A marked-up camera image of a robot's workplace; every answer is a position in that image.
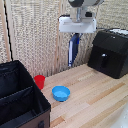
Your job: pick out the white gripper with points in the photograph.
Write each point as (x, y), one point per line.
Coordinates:
(77, 25)

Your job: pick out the dark blue book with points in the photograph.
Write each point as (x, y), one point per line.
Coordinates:
(73, 50)

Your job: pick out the black paper shredder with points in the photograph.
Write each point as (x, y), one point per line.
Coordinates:
(110, 53)

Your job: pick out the beige woven folding screen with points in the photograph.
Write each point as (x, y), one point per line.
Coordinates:
(30, 36)

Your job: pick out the blue plastic bowl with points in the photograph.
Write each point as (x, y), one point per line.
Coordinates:
(61, 93)

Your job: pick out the red plastic cup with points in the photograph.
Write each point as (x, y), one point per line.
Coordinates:
(39, 81)

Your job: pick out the black fabric storage box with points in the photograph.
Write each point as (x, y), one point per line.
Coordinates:
(18, 96)

